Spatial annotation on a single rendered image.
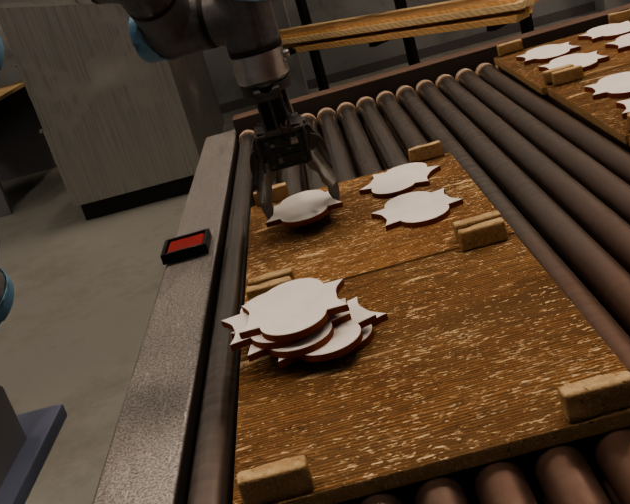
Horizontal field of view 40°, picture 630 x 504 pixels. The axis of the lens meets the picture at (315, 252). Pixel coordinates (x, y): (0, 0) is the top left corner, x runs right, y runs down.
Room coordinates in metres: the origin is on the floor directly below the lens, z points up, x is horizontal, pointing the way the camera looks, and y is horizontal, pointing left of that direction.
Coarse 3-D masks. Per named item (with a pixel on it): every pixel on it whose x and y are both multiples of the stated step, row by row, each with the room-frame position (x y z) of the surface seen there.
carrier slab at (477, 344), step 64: (448, 256) 0.97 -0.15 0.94; (512, 256) 0.92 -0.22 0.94; (448, 320) 0.81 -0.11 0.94; (512, 320) 0.77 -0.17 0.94; (576, 320) 0.73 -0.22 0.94; (256, 384) 0.79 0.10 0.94; (320, 384) 0.75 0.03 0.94; (384, 384) 0.72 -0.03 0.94; (448, 384) 0.69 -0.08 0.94; (512, 384) 0.66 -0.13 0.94; (256, 448) 0.67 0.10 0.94; (320, 448) 0.64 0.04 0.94; (384, 448) 0.62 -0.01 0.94; (448, 448) 0.59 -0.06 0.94; (512, 448) 0.58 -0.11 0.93
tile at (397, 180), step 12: (396, 168) 1.36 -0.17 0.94; (408, 168) 1.34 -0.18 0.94; (420, 168) 1.32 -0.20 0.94; (432, 168) 1.30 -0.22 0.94; (372, 180) 1.33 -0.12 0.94; (384, 180) 1.32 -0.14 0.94; (396, 180) 1.30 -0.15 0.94; (408, 180) 1.28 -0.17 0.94; (420, 180) 1.26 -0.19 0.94; (360, 192) 1.31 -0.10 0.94; (372, 192) 1.28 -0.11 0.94; (384, 192) 1.26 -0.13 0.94; (396, 192) 1.25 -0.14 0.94; (408, 192) 1.25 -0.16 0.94
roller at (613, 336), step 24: (408, 96) 1.97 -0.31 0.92; (432, 120) 1.69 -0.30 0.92; (456, 144) 1.49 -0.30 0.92; (480, 168) 1.33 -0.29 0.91; (504, 216) 1.09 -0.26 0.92; (528, 240) 0.98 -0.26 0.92; (552, 264) 0.90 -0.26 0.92; (576, 288) 0.83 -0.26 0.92; (600, 312) 0.76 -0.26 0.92; (600, 336) 0.72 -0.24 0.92; (624, 336) 0.71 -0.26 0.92; (624, 360) 0.67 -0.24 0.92
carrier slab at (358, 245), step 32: (448, 160) 1.35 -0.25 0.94; (352, 192) 1.33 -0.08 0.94; (448, 192) 1.20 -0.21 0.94; (480, 192) 1.16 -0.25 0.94; (256, 224) 1.31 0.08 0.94; (320, 224) 1.22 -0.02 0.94; (352, 224) 1.18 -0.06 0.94; (384, 224) 1.14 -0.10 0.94; (448, 224) 1.07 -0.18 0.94; (256, 256) 1.16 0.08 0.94; (288, 256) 1.13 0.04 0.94; (320, 256) 1.09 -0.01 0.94; (352, 256) 1.06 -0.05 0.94; (384, 256) 1.03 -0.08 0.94; (416, 256) 1.00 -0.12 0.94
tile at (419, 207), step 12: (420, 192) 1.21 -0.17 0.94; (432, 192) 1.19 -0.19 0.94; (444, 192) 1.19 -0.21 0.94; (396, 204) 1.19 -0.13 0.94; (408, 204) 1.17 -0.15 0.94; (420, 204) 1.16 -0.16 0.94; (432, 204) 1.14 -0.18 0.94; (444, 204) 1.13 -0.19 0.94; (456, 204) 1.13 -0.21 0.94; (372, 216) 1.18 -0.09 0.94; (384, 216) 1.15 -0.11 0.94; (396, 216) 1.14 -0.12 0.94; (408, 216) 1.12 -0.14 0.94; (420, 216) 1.11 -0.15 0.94; (432, 216) 1.10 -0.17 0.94; (444, 216) 1.10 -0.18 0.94
